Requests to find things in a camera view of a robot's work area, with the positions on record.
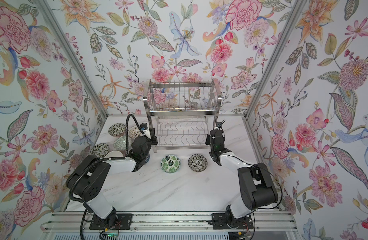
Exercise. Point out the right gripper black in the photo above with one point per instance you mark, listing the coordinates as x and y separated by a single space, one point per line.
208 142

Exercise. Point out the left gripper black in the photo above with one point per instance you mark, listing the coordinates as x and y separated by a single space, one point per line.
153 137

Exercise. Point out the green leaf patterned bowl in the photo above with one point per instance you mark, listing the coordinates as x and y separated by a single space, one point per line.
170 164

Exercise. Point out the pink bowl dark floral inside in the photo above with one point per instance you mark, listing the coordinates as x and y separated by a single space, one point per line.
197 163

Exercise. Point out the stainless steel dish rack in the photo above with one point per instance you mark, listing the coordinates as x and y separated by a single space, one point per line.
182 113

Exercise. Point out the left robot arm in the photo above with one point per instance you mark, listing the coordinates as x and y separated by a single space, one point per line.
86 182

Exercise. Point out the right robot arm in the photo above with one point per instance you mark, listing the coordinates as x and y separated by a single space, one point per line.
256 184

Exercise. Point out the brown white patterned bowl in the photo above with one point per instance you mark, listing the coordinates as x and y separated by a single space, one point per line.
134 132

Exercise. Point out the green geometric patterned bowl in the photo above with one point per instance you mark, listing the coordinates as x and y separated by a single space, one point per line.
120 143

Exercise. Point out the dark floral patterned bowl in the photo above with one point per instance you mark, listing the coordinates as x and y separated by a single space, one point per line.
117 130

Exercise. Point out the black white floral bowl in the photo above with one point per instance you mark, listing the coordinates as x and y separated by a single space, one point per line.
100 150

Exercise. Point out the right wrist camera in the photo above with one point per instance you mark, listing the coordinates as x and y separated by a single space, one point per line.
219 125

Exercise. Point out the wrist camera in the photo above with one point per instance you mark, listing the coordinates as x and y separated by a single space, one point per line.
219 125
144 129

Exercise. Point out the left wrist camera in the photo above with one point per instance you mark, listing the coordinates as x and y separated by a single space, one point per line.
144 129

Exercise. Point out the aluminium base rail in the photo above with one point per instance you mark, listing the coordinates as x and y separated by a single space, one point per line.
138 222

